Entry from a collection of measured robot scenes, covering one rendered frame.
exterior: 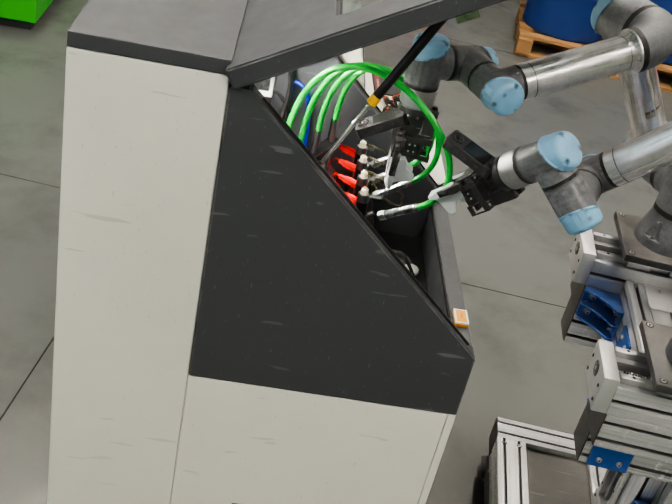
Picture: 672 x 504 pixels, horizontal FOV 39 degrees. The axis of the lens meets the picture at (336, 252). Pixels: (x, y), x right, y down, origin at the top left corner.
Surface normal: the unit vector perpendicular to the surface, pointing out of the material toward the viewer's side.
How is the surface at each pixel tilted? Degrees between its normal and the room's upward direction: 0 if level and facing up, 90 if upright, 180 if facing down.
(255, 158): 90
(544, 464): 0
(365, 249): 90
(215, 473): 90
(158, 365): 90
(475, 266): 0
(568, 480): 0
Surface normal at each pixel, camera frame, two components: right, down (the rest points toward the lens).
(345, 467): 0.00, 0.54
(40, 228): 0.18, -0.83
